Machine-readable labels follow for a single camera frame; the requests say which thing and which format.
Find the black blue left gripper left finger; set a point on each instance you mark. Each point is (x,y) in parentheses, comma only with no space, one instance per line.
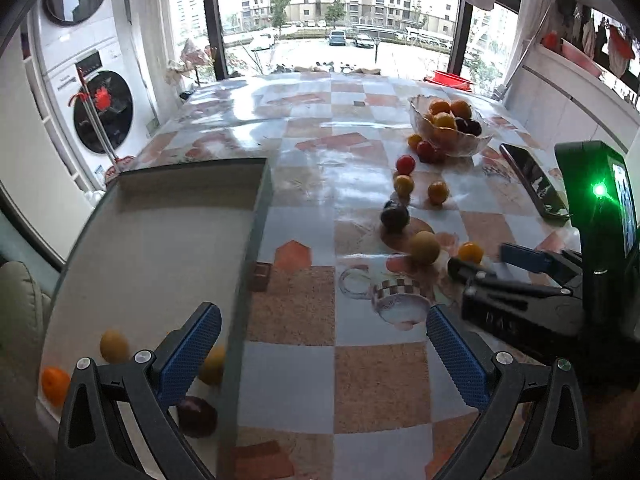
(180,355)

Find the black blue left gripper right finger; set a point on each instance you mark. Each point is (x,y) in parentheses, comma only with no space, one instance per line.
(467,359)

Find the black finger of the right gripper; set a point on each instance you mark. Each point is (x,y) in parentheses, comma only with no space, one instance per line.
(469,273)

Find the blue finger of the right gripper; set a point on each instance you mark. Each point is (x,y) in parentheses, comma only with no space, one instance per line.
(561,267)

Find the yellow green fruit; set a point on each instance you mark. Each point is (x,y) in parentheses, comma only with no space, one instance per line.
(114,347)
(212,369)

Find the dark plum in tray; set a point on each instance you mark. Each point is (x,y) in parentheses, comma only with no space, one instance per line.
(196,417)

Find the black smartphone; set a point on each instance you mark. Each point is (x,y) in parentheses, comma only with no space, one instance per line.
(546,199)

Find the dark plum on table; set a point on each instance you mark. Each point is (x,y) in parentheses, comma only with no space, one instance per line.
(394,217)

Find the yellow small fruit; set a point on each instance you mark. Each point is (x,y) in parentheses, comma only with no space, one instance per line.
(403,185)

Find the white shallow tray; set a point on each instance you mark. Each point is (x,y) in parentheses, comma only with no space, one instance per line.
(161,242)

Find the orange fruit in tray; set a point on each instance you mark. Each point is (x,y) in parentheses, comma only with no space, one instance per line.
(54,385)

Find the red cherry tomato fruit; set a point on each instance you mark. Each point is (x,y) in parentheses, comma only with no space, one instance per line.
(405,165)

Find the checkered tablecloth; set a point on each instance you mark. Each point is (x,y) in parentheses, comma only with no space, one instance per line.
(330,387)

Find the glass fruit bowl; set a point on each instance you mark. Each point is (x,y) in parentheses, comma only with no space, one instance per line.
(450,127)

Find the beige sofa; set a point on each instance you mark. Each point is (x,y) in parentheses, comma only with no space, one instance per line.
(25,311)

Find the white cabinet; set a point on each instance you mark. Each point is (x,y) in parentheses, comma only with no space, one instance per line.
(557,101)

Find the red plastic bucket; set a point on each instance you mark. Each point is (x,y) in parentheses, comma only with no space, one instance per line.
(452,81)

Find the red broom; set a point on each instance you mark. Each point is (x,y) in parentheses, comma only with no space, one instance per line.
(103,113)

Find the white washing machine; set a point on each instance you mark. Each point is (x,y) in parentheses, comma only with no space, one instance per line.
(63,83)

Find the white dryer upper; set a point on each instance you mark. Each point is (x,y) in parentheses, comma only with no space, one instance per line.
(65,29)

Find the green lit camera box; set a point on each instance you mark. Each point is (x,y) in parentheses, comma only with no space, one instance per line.
(601,204)

